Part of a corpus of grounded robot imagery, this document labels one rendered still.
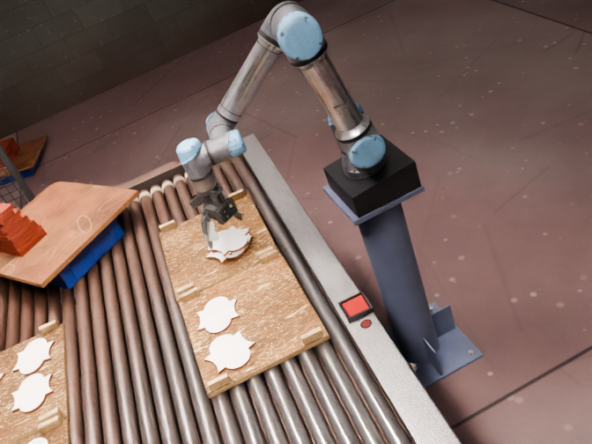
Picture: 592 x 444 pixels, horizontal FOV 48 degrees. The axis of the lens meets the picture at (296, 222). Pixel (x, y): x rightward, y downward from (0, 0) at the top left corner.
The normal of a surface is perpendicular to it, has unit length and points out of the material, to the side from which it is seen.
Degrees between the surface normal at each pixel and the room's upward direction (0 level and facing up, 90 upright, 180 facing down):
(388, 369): 0
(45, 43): 90
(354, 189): 4
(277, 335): 0
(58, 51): 90
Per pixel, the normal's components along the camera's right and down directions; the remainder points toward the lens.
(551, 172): -0.30, -0.76
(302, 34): 0.17, 0.44
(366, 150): 0.29, 0.62
